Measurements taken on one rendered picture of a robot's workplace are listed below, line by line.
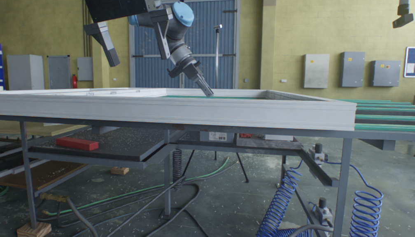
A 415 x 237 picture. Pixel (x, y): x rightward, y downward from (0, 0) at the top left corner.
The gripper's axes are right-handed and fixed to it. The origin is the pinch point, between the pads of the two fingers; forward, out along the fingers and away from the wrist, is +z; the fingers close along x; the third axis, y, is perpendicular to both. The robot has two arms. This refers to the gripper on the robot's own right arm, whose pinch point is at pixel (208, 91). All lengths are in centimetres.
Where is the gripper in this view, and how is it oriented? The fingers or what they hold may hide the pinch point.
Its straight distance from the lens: 87.5
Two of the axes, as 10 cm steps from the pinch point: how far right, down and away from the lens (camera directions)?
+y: 7.9, -5.9, -1.6
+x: 1.2, -1.1, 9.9
